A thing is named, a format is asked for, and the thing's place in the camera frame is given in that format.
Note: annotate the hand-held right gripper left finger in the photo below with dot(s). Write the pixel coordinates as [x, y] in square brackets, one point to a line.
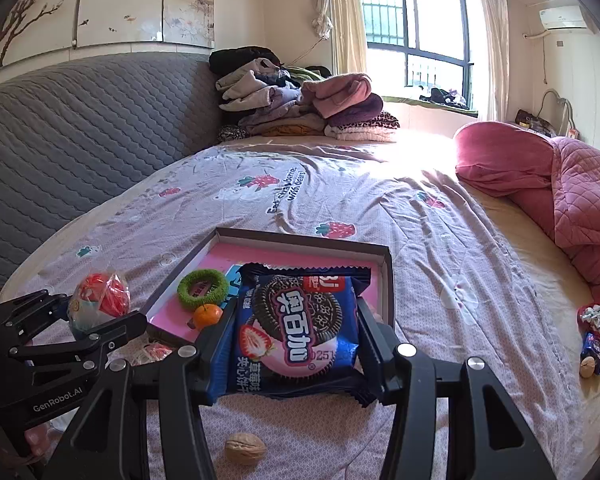
[215, 360]

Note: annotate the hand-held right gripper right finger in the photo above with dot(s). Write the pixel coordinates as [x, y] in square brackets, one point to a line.
[375, 355]

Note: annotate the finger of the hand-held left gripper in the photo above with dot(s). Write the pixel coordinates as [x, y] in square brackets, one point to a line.
[110, 335]
[35, 315]

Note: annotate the red white snack packet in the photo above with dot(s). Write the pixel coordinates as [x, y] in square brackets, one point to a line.
[150, 355]
[105, 295]

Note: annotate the green hair scrunchie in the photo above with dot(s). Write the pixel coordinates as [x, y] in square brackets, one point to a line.
[185, 287]

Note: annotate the blue cookie packet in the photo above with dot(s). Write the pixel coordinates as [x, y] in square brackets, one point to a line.
[300, 330]

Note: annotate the brown cardboard box tray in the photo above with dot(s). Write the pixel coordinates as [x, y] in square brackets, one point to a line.
[300, 240]

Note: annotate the orange tangerine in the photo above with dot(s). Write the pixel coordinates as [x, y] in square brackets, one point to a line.
[207, 316]

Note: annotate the brown walnut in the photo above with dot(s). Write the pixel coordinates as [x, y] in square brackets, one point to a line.
[245, 449]

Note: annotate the pink exercise book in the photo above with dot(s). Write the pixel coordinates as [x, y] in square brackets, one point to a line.
[220, 262]

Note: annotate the grey quilted headboard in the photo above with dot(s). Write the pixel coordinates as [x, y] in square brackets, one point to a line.
[80, 135]

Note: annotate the small blue packet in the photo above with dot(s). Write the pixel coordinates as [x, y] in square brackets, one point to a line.
[592, 352]

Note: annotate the shiny foil candy wrapper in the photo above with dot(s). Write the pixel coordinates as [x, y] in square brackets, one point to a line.
[594, 316]

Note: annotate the pink quilted blanket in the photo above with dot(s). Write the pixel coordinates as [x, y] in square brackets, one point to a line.
[580, 195]

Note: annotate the dark clothes on windowsill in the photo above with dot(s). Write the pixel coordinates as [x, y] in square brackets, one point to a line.
[442, 96]

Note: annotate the pile of folded clothes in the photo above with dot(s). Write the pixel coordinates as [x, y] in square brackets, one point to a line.
[290, 100]

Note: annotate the brown bag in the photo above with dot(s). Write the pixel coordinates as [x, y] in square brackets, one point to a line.
[530, 121]

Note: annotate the white framed vanity mirror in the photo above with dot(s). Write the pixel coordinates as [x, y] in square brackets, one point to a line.
[555, 102]

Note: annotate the cream curtain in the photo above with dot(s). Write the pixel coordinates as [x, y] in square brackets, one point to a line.
[335, 10]
[490, 50]

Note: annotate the white air conditioner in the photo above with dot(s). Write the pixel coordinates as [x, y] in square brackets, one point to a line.
[562, 17]

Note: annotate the floral painted wall panel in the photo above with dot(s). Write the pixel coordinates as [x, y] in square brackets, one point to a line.
[130, 5]

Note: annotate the window with dark frame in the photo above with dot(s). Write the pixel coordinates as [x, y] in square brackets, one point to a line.
[415, 25]

